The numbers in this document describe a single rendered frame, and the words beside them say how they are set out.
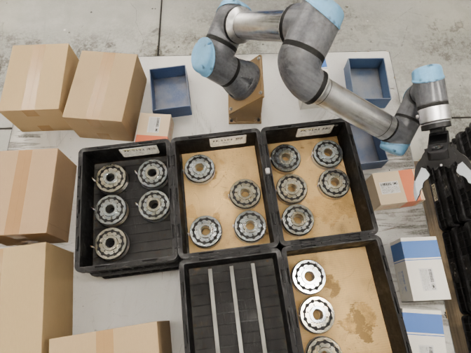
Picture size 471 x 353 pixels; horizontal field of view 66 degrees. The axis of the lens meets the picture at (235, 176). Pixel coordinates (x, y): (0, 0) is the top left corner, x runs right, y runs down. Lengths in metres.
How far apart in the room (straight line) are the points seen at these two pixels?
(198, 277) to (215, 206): 0.23
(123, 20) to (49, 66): 1.38
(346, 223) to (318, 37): 0.60
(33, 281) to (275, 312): 0.72
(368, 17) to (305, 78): 2.04
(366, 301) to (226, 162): 0.63
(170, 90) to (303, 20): 0.79
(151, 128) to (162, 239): 0.45
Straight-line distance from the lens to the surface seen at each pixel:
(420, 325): 1.33
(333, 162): 1.28
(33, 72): 1.62
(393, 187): 1.41
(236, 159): 1.27
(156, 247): 1.21
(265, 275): 1.17
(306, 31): 0.95
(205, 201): 1.22
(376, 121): 1.08
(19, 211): 1.38
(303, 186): 1.22
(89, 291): 1.39
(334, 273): 1.21
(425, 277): 1.35
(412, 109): 1.16
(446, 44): 3.01
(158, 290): 1.33
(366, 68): 1.72
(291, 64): 0.94
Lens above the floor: 2.00
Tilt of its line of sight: 69 degrees down
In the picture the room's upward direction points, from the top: 1 degrees counter-clockwise
